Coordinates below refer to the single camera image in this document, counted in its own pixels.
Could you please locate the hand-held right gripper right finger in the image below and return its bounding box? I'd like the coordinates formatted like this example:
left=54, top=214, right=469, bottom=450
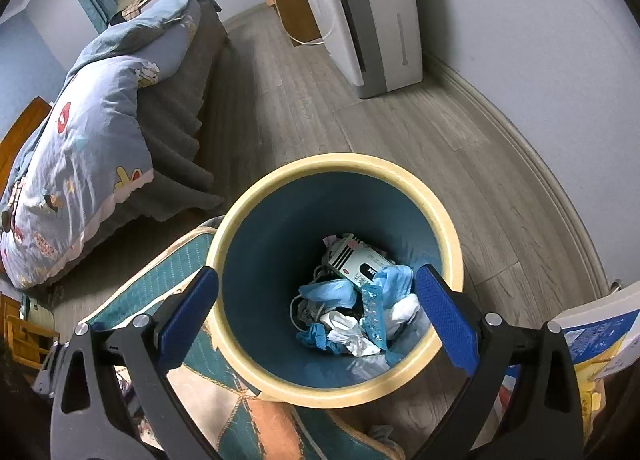
left=412, top=264, right=583, bottom=460

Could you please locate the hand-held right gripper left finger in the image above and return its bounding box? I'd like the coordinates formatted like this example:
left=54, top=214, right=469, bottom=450
left=50, top=266, right=220, bottom=460

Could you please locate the clear plastic bag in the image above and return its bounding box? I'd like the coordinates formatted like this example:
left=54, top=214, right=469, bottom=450
left=347, top=352, right=406, bottom=381

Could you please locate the yellow-rimmed teal trash bin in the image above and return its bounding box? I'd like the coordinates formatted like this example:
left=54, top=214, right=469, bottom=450
left=205, top=153, right=463, bottom=409

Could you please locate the white crumpled tissue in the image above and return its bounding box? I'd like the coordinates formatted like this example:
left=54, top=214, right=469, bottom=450
left=387, top=295, right=421, bottom=338

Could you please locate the teal patterned rug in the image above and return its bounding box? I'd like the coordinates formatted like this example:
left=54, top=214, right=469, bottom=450
left=75, top=217, right=406, bottom=460

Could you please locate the blister pill strip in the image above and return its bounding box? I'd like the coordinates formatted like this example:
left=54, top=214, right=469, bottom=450
left=361, top=282, right=390, bottom=352

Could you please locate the white crumpled paper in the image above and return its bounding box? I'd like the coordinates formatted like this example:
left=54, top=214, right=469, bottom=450
left=327, top=312, right=383, bottom=358

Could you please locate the striped white black box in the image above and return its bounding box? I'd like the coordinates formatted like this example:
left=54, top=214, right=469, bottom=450
left=320, top=234, right=396, bottom=283

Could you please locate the light blue plastic glove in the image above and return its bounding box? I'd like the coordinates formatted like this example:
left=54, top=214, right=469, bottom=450
left=299, top=265, right=415, bottom=308

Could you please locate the teal crumpled cloth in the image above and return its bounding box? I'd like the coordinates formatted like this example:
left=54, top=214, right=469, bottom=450
left=296, top=322, right=346, bottom=356

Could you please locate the white blue cardboard box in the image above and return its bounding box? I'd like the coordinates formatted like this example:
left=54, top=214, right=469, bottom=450
left=552, top=280, right=640, bottom=381

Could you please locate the yellow package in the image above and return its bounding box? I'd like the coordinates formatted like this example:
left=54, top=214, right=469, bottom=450
left=570, top=360, right=608, bottom=460

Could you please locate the grey bed skirt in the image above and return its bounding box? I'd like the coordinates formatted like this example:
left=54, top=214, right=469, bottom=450
left=137, top=0, right=233, bottom=223

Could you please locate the wooden chair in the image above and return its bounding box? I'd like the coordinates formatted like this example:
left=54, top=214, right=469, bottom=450
left=0, top=292, right=61, bottom=371

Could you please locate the bed with patterned blue duvet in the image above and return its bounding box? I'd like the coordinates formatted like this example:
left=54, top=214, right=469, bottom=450
left=0, top=0, right=196, bottom=291

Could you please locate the wooden headboard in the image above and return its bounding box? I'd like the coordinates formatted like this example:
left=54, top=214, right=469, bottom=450
left=0, top=96, right=53, bottom=191

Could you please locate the white air purifier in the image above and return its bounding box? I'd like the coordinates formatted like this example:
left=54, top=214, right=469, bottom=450
left=283, top=0, right=425, bottom=100

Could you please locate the grey cord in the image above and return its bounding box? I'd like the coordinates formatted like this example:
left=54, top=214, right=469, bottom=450
left=290, top=265, right=331, bottom=331

